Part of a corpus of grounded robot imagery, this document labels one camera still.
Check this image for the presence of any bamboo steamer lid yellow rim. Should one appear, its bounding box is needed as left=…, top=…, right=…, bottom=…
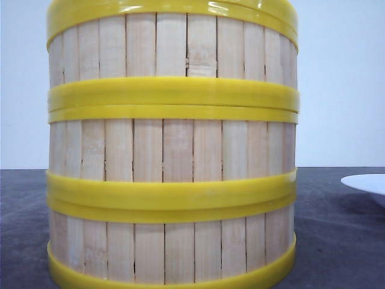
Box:
left=47, top=0, right=298, bottom=45

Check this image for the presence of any front bamboo steamer basket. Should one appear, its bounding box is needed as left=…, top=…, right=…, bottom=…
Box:
left=48, top=205, right=296, bottom=288

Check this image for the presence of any white plate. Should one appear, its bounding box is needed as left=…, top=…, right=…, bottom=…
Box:
left=340, top=174, right=385, bottom=208

